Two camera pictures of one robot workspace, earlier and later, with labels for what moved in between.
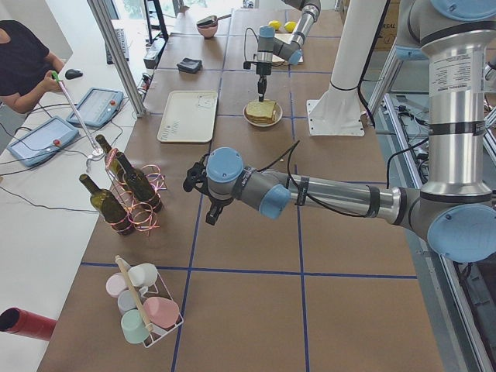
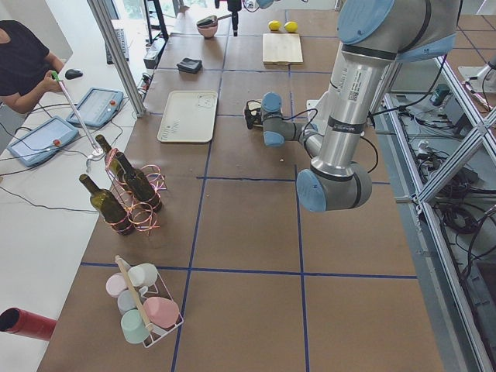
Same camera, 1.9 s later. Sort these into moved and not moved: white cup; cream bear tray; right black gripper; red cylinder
Moved: right black gripper
Not moved: red cylinder; cream bear tray; white cup
